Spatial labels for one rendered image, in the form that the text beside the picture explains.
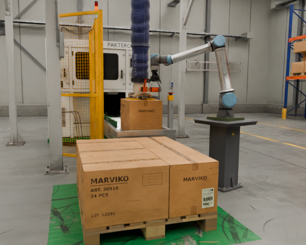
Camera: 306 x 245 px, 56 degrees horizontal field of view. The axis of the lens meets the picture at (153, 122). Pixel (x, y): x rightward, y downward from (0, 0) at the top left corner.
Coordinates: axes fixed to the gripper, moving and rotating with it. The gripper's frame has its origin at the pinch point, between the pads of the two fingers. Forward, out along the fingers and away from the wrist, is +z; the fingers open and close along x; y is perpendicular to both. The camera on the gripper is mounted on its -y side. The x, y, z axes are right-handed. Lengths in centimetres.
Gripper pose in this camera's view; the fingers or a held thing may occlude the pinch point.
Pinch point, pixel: (154, 89)
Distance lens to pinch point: 306.1
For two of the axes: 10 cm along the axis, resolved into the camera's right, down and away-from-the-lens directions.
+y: -2.9, -1.1, 9.5
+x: -9.6, 0.3, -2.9
